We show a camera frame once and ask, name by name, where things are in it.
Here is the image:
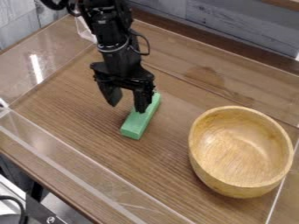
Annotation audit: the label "clear acrylic corner bracket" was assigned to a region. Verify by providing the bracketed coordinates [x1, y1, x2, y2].
[74, 17, 97, 44]

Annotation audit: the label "brown wooden bowl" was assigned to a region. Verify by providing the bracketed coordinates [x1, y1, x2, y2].
[188, 106, 294, 199]

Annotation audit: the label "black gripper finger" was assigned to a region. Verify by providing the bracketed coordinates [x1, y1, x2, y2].
[133, 89, 154, 113]
[97, 81, 122, 107]

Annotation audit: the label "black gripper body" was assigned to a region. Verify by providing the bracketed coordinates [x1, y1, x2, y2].
[89, 49, 154, 92]

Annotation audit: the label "green rectangular block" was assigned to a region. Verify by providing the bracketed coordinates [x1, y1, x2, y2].
[119, 92, 161, 140]

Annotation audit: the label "clear acrylic barrier walls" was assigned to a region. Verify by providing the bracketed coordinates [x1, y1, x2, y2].
[0, 13, 299, 224]

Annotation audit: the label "black metal bracket with bolt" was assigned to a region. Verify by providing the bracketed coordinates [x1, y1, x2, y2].
[25, 199, 66, 224]

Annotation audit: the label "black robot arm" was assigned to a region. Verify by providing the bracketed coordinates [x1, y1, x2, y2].
[41, 0, 154, 113]

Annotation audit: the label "black cable bottom left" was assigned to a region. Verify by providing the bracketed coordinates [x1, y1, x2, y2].
[0, 195, 27, 224]

